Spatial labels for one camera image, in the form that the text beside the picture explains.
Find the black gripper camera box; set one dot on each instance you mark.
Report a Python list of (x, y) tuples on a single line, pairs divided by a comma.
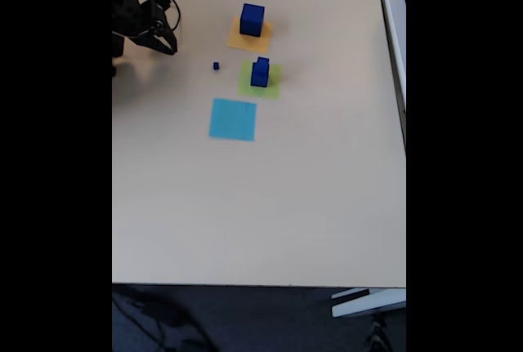
[(163, 1)]

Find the light blue paper square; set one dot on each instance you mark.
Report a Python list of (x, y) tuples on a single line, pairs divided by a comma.
[(233, 120)]

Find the orange paper square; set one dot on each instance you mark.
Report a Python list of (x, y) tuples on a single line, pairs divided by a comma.
[(249, 43)]

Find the white table leg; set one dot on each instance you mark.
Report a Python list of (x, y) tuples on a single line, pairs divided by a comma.
[(367, 303)]

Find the green paper square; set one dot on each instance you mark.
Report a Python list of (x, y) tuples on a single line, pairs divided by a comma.
[(274, 88)]

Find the large blue cube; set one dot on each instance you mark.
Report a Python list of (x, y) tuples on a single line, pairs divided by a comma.
[(251, 21)]

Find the medium blue cube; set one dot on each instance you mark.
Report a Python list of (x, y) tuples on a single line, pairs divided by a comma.
[(259, 76)]

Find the white neighbouring table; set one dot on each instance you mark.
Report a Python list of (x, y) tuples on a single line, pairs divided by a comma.
[(394, 33)]

